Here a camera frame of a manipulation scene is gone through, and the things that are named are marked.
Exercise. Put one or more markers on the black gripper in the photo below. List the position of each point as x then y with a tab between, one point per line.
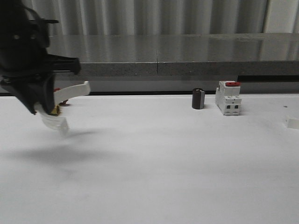
28	70

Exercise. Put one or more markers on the white half pipe clamp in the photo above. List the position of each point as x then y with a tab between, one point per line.
59	123
292	122

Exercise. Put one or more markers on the black cylindrical capacitor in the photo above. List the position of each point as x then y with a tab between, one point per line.
198	98

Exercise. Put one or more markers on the grey stone countertop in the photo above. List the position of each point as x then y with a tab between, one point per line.
248	57

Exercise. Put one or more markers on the white red circuit breaker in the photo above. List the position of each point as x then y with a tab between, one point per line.
227	97

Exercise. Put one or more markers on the brass valve red handle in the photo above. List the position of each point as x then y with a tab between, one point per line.
60	100

